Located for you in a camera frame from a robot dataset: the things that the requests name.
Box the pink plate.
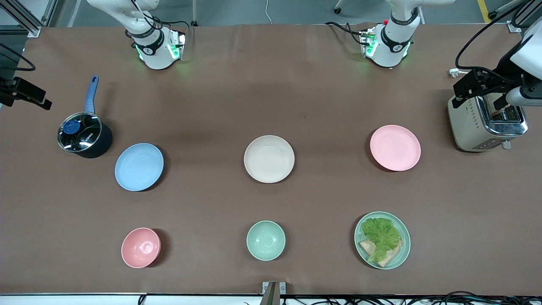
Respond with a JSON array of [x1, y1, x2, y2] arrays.
[[370, 125, 422, 172]]

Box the blue plate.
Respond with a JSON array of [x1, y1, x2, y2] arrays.
[[115, 143, 164, 192]]

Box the right arm base control box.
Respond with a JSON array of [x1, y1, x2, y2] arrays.
[[167, 30, 187, 60]]

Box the left arm base control box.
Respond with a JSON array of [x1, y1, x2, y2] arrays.
[[360, 28, 378, 58]]

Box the toast slice in toaster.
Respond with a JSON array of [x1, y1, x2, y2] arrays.
[[485, 93, 515, 117]]

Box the beige chrome toaster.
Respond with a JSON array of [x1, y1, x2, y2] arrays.
[[448, 91, 529, 152]]

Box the glass lid with blue knob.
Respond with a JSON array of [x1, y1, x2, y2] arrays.
[[58, 112, 103, 152]]

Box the black stand foot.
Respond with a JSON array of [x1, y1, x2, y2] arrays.
[[488, 0, 523, 19]]

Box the green lettuce leaf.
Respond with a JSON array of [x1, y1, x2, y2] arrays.
[[361, 217, 402, 263]]

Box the green plate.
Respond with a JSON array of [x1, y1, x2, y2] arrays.
[[354, 211, 411, 270]]

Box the brown bread slice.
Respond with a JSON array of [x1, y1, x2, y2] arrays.
[[359, 238, 403, 268]]

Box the pink bowl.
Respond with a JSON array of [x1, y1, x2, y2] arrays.
[[121, 227, 161, 269]]

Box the brown table cover mat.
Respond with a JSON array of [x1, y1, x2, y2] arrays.
[[0, 23, 542, 297]]

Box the beige plate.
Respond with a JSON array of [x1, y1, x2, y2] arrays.
[[244, 135, 295, 184]]

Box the green bowl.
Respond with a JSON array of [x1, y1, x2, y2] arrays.
[[246, 220, 286, 261]]

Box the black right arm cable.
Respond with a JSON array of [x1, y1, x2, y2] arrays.
[[0, 42, 35, 72]]

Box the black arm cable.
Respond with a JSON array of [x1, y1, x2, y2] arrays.
[[455, 0, 542, 70], [0, 42, 35, 72]]

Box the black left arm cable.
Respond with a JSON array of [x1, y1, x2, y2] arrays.
[[455, 0, 542, 70]]

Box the aluminium frame profile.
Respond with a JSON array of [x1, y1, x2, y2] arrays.
[[0, 0, 43, 38], [507, 0, 542, 33]]

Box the dark pot with blue handle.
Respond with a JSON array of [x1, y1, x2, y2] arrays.
[[58, 75, 113, 159]]

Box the black left base cable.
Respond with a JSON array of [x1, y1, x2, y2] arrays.
[[325, 21, 369, 45]]

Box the black base cable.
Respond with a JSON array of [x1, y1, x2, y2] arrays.
[[325, 21, 369, 45], [127, 0, 191, 34]]

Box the black right base cable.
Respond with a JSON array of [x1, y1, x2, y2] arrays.
[[127, 0, 191, 34]]

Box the metal table bracket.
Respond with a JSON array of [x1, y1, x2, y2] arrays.
[[262, 281, 287, 305]]

